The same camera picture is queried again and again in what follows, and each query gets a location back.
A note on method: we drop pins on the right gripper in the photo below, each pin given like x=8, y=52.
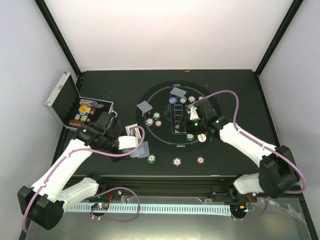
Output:
x=187, y=127

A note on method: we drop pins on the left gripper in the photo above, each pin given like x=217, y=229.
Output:
x=117, y=158

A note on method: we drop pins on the white round dealer button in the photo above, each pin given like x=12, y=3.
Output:
x=201, y=137

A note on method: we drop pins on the blue playing card deck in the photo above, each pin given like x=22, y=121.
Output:
x=142, y=152

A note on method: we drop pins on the red brown poker chip stack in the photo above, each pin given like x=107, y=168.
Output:
x=200, y=160

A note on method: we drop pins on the green poker chip stack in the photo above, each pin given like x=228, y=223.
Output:
x=151, y=159

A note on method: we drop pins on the purple round button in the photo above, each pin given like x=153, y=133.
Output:
x=172, y=100

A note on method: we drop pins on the blue white poker chip stack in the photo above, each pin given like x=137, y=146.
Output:
x=176, y=162

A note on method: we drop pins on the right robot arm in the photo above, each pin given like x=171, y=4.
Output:
x=277, y=172

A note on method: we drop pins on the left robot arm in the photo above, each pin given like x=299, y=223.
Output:
x=46, y=201

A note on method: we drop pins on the round black poker mat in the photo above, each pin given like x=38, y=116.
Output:
x=164, y=137

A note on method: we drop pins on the left base circuit board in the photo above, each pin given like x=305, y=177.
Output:
x=100, y=206

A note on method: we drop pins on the base circuit board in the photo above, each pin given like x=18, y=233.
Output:
x=100, y=206
x=241, y=208

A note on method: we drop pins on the aluminium poker chip case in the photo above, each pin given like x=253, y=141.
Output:
x=70, y=108

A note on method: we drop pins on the right base circuit board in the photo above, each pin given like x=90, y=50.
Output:
x=241, y=208

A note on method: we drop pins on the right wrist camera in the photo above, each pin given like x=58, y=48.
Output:
x=193, y=115

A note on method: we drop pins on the black aluminium rail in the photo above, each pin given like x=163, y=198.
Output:
x=171, y=186

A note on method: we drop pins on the white slotted cable duct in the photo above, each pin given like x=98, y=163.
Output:
x=173, y=209

